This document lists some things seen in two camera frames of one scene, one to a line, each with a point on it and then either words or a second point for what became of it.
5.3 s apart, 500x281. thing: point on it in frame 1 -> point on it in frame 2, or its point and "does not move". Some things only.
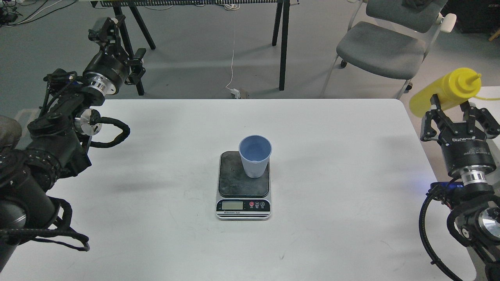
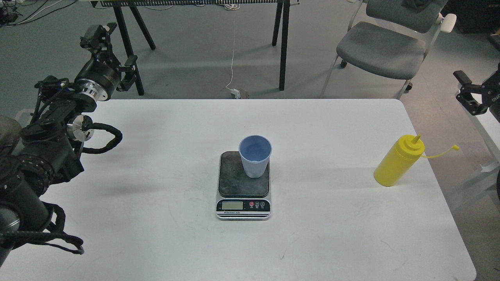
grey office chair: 391,39 does not move
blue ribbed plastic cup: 255,150 does not move
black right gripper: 468,153 -> 465,97
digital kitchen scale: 240,198 does not move
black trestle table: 120,6 does not move
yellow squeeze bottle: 459,85 -> 401,159
